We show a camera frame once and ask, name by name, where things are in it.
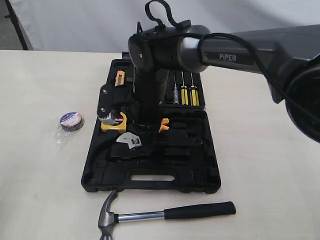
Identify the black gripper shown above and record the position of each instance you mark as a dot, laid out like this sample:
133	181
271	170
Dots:
146	109

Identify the adjustable wrench black handle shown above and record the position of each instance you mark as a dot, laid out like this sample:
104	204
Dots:
133	141

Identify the PVC insulating tape roll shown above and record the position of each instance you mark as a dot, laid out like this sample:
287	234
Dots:
69	124

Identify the steel claw hammer black grip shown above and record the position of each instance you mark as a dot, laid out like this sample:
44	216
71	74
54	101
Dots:
108	219

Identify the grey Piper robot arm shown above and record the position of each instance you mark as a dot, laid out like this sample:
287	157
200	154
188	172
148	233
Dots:
288	58

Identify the black plastic tool case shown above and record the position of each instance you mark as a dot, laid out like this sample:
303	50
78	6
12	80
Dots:
112	166

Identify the clear voltage tester screwdriver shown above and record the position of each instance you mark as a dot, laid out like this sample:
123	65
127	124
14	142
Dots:
175	91

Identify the yellow utility knife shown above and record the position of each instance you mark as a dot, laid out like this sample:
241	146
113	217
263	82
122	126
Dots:
119	78

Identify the yellow black screwdriver left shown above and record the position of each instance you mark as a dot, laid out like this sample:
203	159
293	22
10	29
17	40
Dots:
184	91

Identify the yellow black screwdriver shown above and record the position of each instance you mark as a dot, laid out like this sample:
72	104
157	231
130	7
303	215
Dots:
184	91
194	98

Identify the yellow black screwdriver right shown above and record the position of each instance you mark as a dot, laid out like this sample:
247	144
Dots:
194	98

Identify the yellow tape measure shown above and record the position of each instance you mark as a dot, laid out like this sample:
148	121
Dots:
120	124

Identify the orange handled pliers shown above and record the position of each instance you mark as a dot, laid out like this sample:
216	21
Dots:
164	125

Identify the black metal frame pole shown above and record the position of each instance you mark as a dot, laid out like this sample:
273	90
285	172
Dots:
15	22

